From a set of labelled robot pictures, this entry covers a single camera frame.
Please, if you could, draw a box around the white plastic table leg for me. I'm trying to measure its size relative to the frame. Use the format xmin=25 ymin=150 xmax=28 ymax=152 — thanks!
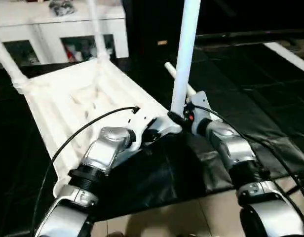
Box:
xmin=169 ymin=0 xmax=202 ymax=119
xmin=0 ymin=37 xmax=30 ymax=93
xmin=164 ymin=62 xmax=198 ymax=98
xmin=87 ymin=0 xmax=111 ymax=64

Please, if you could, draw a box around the white plastic table top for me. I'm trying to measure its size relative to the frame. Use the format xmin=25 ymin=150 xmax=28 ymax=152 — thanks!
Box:
xmin=13 ymin=58 xmax=185 ymax=198

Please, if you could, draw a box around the black work mat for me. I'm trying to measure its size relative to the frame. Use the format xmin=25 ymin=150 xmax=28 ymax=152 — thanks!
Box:
xmin=0 ymin=42 xmax=304 ymax=223

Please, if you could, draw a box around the black metal bar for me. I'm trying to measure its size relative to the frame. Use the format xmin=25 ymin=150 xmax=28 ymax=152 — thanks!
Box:
xmin=196 ymin=29 xmax=304 ymax=41

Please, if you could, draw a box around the white glass-door cabinet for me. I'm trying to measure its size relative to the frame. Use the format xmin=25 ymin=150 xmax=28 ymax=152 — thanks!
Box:
xmin=0 ymin=0 xmax=129 ymax=67

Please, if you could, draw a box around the crumpled silver object on cabinet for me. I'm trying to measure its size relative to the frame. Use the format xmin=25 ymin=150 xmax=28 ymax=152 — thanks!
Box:
xmin=49 ymin=0 xmax=76 ymax=15

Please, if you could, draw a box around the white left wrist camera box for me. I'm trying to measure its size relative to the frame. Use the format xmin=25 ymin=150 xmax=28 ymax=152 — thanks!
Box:
xmin=125 ymin=111 xmax=160 ymax=151

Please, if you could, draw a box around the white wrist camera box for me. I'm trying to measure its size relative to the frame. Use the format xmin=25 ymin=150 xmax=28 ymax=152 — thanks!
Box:
xmin=189 ymin=90 xmax=212 ymax=124
xmin=125 ymin=111 xmax=160 ymax=151

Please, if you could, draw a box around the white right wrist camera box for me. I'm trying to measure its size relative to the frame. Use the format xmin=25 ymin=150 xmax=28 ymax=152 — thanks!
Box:
xmin=189 ymin=90 xmax=212 ymax=124

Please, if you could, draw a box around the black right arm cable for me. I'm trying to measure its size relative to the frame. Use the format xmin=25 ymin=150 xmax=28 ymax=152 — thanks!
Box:
xmin=189 ymin=105 xmax=304 ymax=220

